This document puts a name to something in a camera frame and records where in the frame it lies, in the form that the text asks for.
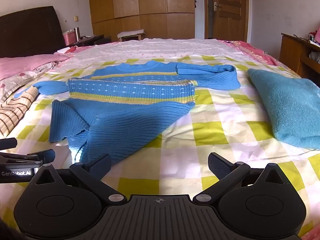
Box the wooden side cabinet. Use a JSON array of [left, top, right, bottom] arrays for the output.
[[279, 32, 320, 80]]

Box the wooden wardrobe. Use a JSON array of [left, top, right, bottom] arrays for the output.
[[87, 0, 196, 42]]

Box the stool with white cloth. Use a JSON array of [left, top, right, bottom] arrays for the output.
[[117, 29, 146, 42]]

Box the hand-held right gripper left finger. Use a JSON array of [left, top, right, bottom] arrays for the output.
[[31, 153, 128, 204]]

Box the teal fleece cloth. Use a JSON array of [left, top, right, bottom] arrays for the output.
[[247, 68, 320, 151]]

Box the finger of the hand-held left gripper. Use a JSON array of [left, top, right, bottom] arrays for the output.
[[0, 137, 18, 151], [0, 149, 55, 166]]

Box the dark wooden headboard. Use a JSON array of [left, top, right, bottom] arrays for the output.
[[0, 6, 66, 58]]

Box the yellow checked bed sheet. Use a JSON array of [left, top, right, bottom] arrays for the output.
[[0, 54, 320, 240]]

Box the beige striped cloth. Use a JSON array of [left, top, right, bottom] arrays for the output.
[[0, 87, 41, 138]]

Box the white floral bed sheet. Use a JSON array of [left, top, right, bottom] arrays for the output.
[[54, 38, 253, 67]]

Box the dark nightstand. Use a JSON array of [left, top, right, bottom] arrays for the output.
[[79, 34, 112, 47]]

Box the pink pillow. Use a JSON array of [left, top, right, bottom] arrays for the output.
[[0, 53, 71, 81]]

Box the pink box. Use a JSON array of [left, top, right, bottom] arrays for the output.
[[62, 31, 77, 46]]

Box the wooden door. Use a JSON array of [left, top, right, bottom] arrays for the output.
[[204, 0, 249, 43]]

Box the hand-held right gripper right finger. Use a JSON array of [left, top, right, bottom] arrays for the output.
[[192, 152, 288, 204]]

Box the blue knitted sweater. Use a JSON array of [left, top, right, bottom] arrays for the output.
[[32, 60, 242, 167]]

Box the pink bedspread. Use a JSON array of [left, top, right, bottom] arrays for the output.
[[217, 39, 280, 67]]

